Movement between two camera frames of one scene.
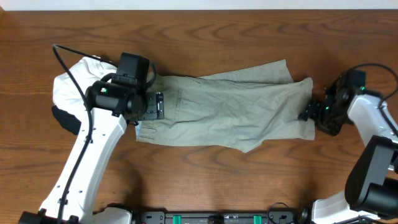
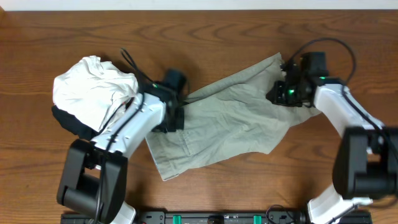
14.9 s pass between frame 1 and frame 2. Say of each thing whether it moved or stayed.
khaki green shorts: moved
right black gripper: moved
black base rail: stayed
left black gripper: moved
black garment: stayed
